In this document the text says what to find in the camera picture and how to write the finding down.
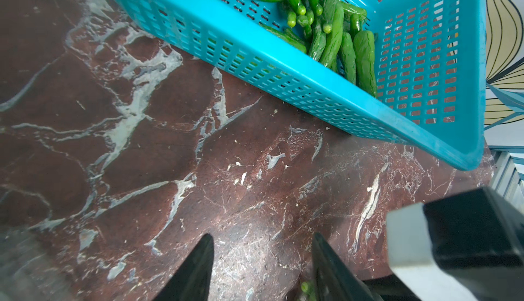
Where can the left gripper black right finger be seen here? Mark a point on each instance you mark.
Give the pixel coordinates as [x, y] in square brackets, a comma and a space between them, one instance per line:
[332, 279]

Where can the teal perforated plastic basket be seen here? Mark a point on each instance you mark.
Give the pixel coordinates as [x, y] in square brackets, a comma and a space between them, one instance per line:
[403, 71]

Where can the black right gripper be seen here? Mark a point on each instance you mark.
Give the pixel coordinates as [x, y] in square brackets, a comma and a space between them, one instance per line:
[465, 247]

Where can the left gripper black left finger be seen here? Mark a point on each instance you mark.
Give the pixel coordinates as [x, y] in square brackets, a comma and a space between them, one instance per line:
[192, 280]

